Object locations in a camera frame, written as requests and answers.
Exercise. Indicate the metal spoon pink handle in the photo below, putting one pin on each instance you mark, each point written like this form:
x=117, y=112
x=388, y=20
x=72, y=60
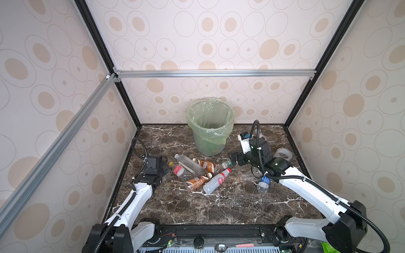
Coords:
x=222, y=248

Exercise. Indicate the black round knob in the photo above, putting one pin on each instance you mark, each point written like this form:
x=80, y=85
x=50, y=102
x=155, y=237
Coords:
x=199, y=242

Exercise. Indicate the brown tea bottle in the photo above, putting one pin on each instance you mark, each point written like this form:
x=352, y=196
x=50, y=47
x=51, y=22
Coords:
x=196, y=182
x=207, y=165

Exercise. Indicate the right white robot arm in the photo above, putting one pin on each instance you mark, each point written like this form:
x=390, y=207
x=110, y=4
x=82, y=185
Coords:
x=340, y=227

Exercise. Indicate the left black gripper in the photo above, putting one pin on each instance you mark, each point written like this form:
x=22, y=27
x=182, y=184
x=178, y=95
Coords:
x=164, y=166

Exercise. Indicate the clear bottle pink label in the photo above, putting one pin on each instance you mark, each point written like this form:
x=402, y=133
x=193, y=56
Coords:
x=183, y=174

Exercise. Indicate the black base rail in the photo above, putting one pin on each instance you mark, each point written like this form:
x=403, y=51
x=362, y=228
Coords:
x=266, y=238

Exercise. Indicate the green packet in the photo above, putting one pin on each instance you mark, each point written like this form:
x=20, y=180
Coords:
x=327, y=248

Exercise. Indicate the grey mesh waste bin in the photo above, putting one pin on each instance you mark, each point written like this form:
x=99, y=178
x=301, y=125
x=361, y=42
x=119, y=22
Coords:
x=210, y=129

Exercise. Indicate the left slanted aluminium bar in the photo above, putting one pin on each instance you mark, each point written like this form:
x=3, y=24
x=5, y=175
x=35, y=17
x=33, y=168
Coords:
x=31, y=182

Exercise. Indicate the clear bottle blue cap right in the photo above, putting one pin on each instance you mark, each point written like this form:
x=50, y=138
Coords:
x=264, y=184

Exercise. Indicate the clear square bottle white cap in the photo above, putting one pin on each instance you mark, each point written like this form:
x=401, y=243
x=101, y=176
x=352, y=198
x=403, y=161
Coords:
x=194, y=168

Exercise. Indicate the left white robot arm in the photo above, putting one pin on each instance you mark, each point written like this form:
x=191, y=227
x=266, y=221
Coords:
x=119, y=234

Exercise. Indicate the clear adhesive tape roll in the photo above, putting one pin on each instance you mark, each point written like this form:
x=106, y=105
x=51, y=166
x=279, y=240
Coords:
x=283, y=153

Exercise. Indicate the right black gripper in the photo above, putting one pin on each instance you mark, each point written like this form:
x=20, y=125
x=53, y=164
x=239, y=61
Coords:
x=233, y=157

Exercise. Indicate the horizontal aluminium frame bar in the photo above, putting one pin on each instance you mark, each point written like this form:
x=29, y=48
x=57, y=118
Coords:
x=216, y=73

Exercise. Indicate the white bottle red cap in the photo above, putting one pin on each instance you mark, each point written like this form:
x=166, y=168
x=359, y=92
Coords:
x=216, y=181

